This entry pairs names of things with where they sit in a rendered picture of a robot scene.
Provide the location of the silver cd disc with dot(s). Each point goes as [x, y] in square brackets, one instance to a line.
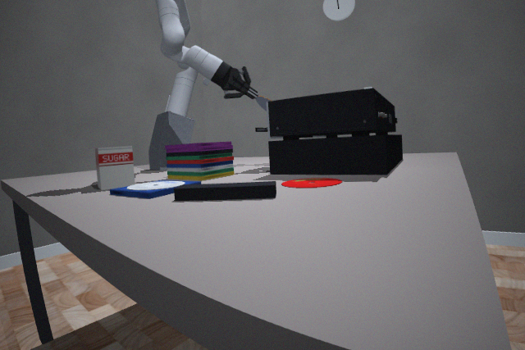
[156, 185]

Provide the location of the red cd with green label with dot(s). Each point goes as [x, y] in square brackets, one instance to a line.
[306, 183]

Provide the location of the orange cd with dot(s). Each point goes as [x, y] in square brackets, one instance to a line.
[262, 102]

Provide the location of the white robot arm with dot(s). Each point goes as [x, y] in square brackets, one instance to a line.
[175, 28]

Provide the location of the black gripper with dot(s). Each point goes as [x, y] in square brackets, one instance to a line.
[228, 78]

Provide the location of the black flat bar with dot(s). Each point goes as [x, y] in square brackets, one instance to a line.
[227, 191]

